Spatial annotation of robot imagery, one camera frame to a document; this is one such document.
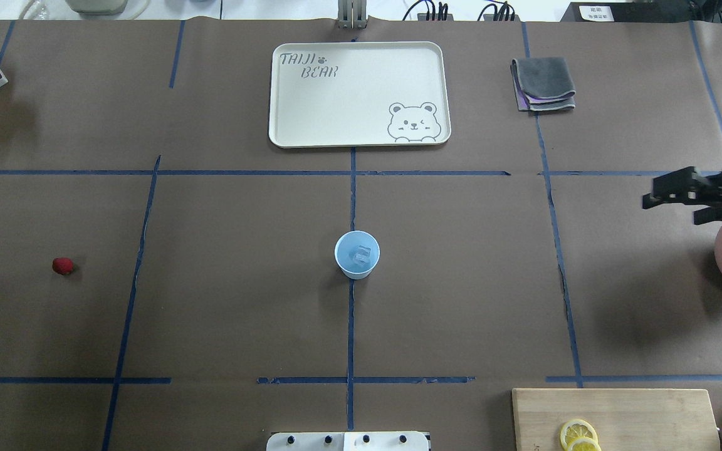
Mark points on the light blue plastic cup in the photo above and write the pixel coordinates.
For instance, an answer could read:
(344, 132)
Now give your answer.
(344, 248)

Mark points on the clear ice cube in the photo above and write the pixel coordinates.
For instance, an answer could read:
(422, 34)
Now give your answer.
(361, 256)

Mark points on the folded grey cloth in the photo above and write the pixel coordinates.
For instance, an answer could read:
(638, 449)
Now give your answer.
(543, 84)

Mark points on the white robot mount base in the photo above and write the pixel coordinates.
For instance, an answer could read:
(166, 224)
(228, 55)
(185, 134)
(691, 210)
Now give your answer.
(350, 440)

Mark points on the lemon slice stack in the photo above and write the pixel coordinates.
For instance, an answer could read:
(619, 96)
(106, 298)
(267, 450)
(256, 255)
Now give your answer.
(578, 434)

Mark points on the aluminium frame post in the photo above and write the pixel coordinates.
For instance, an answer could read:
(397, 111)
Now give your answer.
(352, 14)

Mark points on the bamboo cutting board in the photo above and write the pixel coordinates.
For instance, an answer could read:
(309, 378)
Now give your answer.
(623, 418)

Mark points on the red strawberry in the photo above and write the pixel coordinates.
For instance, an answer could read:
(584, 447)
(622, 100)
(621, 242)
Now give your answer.
(63, 265)

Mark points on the cream bear serving tray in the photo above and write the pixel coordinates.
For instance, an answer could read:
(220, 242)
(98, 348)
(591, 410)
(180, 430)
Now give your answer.
(358, 94)

